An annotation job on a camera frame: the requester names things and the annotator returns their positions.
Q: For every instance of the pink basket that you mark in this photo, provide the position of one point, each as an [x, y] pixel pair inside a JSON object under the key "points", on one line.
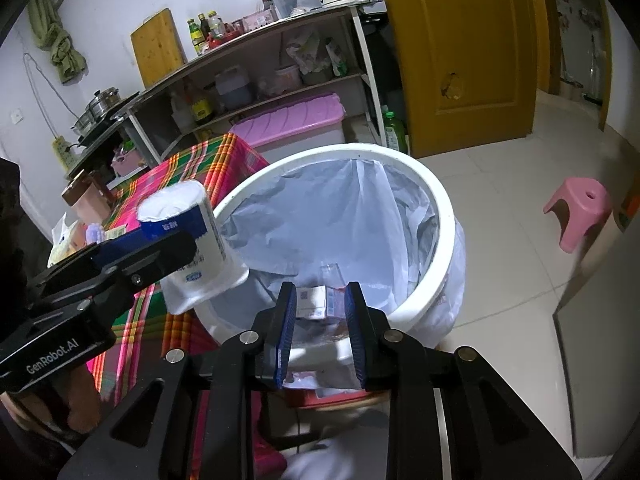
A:
{"points": [[127, 164]]}

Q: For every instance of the pink plaid tablecloth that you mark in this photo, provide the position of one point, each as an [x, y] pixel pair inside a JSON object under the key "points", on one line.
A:
{"points": [[165, 180]]}

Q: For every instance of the dark sauce bottle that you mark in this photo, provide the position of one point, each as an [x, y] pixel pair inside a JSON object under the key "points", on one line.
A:
{"points": [[203, 25]]}

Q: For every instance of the blue plastic jug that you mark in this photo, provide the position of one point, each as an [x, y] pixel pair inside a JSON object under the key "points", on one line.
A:
{"points": [[232, 87]]}

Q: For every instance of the yellow wooden door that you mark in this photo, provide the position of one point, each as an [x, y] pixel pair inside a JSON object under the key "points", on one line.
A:
{"points": [[465, 35]]}

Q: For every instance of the green hanging cloth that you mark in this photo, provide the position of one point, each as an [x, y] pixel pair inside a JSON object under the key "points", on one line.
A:
{"points": [[60, 45]]}

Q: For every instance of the white plastic bin liner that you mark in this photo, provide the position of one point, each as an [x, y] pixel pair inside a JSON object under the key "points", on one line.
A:
{"points": [[325, 210]]}

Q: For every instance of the grey cabinet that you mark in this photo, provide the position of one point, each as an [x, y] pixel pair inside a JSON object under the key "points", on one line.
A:
{"points": [[600, 360]]}

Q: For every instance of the dark cloth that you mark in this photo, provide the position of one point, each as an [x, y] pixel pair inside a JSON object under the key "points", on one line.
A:
{"points": [[12, 230]]}

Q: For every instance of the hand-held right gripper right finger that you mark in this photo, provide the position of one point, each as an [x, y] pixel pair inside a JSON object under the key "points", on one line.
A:
{"points": [[356, 340]]}

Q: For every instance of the tissue pack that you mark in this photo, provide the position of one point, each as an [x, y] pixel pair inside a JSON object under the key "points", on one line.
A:
{"points": [[65, 245]]}

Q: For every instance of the pink lidded storage box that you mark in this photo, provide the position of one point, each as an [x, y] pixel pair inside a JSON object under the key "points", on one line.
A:
{"points": [[290, 115]]}

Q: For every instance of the green packet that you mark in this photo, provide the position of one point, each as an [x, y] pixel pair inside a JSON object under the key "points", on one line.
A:
{"points": [[337, 60]]}

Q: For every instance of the small white carton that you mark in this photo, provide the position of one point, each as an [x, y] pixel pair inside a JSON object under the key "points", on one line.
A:
{"points": [[315, 300]]}

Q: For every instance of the person's left hand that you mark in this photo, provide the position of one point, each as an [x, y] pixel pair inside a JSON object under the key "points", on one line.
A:
{"points": [[82, 400]]}

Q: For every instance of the white cup with blue label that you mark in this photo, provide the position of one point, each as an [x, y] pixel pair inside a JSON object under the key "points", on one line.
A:
{"points": [[205, 260]]}

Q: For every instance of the steel lidded pot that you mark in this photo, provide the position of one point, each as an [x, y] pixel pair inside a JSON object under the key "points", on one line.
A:
{"points": [[106, 100]]}

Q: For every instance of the white plastic jug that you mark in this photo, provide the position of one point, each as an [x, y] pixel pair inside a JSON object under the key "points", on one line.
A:
{"points": [[181, 115]]}

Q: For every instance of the grey kitchen shelf unit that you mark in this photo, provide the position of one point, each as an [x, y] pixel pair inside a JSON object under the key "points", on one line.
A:
{"points": [[240, 40]]}

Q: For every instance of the white wall switch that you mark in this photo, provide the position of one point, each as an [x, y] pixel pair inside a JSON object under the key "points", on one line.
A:
{"points": [[18, 116]]}

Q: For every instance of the small steel pot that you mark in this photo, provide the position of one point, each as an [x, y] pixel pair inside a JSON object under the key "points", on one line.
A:
{"points": [[84, 122]]}

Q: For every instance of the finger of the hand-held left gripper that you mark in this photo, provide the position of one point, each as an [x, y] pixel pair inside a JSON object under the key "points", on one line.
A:
{"points": [[160, 257]]}

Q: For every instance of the yellow power strip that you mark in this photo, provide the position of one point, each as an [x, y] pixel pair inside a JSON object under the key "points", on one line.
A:
{"points": [[62, 152]]}

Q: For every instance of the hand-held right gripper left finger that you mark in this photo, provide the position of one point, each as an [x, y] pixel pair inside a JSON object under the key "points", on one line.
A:
{"points": [[285, 340]]}

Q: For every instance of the white round bin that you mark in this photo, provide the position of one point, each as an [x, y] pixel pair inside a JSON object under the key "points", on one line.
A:
{"points": [[350, 152]]}

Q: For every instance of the red plastic stool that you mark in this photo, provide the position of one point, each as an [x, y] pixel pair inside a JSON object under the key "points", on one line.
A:
{"points": [[325, 399]]}

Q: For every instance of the pink bowl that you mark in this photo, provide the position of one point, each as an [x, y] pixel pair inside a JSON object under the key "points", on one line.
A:
{"points": [[287, 77]]}

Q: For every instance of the wooden cutting board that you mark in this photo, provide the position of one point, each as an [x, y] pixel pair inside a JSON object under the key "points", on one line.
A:
{"points": [[157, 45]]}

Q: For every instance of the yellow label oil bottle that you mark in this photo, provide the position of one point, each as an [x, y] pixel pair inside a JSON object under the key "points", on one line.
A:
{"points": [[201, 109]]}

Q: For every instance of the pink plastic stool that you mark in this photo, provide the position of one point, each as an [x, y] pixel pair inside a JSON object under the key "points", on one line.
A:
{"points": [[580, 200]]}

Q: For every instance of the clear bottle with yellow cap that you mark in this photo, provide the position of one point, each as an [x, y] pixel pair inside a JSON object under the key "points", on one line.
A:
{"points": [[216, 25]]}

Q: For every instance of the green plastic bottle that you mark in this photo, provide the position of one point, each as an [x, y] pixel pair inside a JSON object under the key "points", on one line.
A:
{"points": [[395, 132]]}

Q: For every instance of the pink jar with brown lid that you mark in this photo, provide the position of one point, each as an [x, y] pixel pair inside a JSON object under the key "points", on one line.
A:
{"points": [[82, 200]]}

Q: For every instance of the crumpled plastic bag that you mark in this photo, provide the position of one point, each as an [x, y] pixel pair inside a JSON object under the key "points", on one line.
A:
{"points": [[306, 52]]}

